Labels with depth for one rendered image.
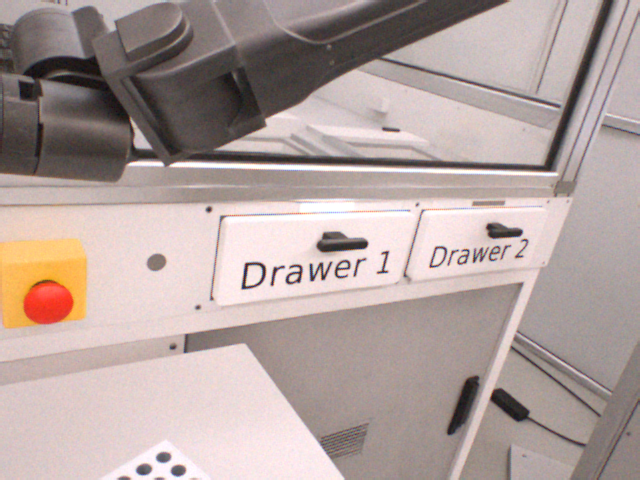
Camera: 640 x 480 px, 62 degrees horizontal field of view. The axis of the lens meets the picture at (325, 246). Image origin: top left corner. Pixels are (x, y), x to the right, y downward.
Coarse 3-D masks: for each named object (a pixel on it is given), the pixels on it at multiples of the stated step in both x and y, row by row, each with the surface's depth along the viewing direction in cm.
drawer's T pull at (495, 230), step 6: (492, 222) 85; (498, 222) 86; (486, 228) 85; (492, 228) 84; (498, 228) 83; (504, 228) 83; (510, 228) 84; (516, 228) 84; (492, 234) 81; (498, 234) 81; (504, 234) 82; (510, 234) 83; (516, 234) 84
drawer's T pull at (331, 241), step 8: (328, 232) 67; (336, 232) 68; (320, 240) 64; (328, 240) 64; (336, 240) 65; (344, 240) 66; (352, 240) 66; (360, 240) 67; (320, 248) 64; (328, 248) 64; (336, 248) 65; (344, 248) 66; (352, 248) 66; (360, 248) 67
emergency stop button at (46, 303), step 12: (36, 288) 46; (48, 288) 47; (60, 288) 47; (24, 300) 46; (36, 300) 46; (48, 300) 47; (60, 300) 47; (72, 300) 48; (36, 312) 47; (48, 312) 47; (60, 312) 48
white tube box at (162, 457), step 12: (168, 444) 45; (144, 456) 44; (156, 456) 44; (168, 456) 45; (180, 456) 45; (120, 468) 42; (132, 468) 43; (144, 468) 44; (156, 468) 43; (168, 468) 43; (180, 468) 44; (192, 468) 44
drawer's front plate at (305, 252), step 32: (224, 224) 60; (256, 224) 62; (288, 224) 64; (320, 224) 67; (352, 224) 69; (384, 224) 73; (224, 256) 61; (256, 256) 63; (288, 256) 66; (320, 256) 69; (352, 256) 72; (384, 256) 75; (224, 288) 63; (256, 288) 66; (288, 288) 68; (320, 288) 71
